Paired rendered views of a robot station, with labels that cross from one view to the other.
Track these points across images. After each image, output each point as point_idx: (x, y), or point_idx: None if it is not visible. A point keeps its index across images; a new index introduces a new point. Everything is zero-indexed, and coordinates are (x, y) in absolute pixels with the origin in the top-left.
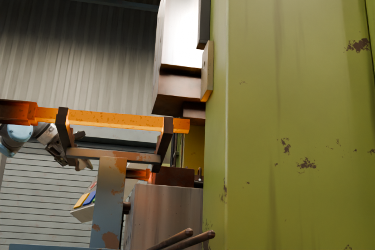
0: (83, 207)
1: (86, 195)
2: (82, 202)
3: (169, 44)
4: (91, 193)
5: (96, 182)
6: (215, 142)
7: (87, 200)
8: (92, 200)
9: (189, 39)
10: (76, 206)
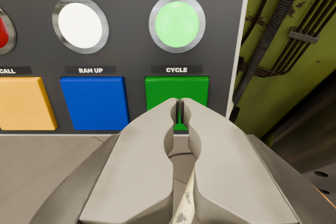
0: (93, 135)
1: (27, 88)
2: (53, 116)
3: None
4: (85, 93)
5: (1, 15)
6: None
7: (95, 119)
8: (128, 117)
9: None
10: (22, 128)
